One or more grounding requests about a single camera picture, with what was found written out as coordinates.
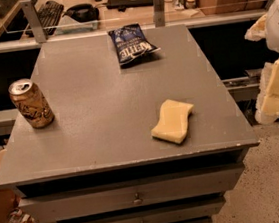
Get blue chip bag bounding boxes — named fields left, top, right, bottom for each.
left=107, top=23, right=159, bottom=65

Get yellow sponge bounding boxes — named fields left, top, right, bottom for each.
left=151, top=99, right=194, bottom=144

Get grey drawer cabinet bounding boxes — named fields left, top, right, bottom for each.
left=0, top=25, right=257, bottom=223

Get gold soda can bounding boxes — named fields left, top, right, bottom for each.
left=8, top=78, right=55, bottom=128

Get middle grey drawer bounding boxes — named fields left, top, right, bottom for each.
left=50, top=195, right=229, bottom=223

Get black closed laptop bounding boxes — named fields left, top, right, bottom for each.
left=106, top=0, right=153, bottom=9

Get black headphones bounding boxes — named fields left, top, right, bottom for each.
left=65, top=4, right=99, bottom=23

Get black keyboard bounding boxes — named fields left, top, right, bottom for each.
left=25, top=0, right=64, bottom=37

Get top grey drawer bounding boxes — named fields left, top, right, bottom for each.
left=20, top=162, right=245, bottom=223

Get yellow foam block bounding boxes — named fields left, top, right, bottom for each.
left=255, top=58, right=279, bottom=125

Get right metal bracket post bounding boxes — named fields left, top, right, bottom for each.
left=153, top=0, right=166, bottom=27

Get metal bracket post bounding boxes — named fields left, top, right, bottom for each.
left=19, top=0, right=48, bottom=43
left=153, top=0, right=166, bottom=27

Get left metal bracket post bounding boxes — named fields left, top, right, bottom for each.
left=19, top=0, right=48, bottom=43

